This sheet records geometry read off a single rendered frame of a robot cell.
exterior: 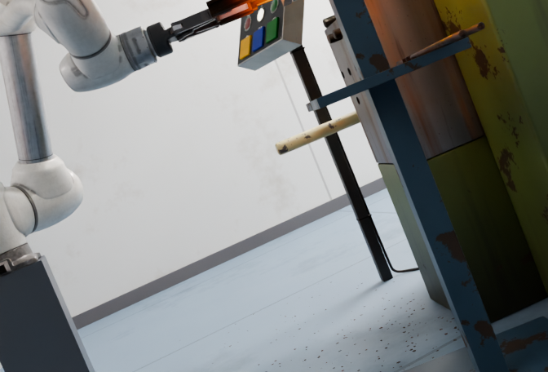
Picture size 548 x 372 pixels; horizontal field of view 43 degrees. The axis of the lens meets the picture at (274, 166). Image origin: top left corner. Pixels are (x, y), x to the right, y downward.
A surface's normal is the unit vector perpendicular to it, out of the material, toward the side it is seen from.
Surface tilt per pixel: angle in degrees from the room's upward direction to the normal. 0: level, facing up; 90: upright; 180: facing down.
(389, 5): 90
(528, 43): 90
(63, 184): 108
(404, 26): 90
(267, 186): 90
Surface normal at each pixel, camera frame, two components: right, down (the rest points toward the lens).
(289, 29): 0.50, -0.15
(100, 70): 0.28, 0.72
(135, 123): 0.27, -0.05
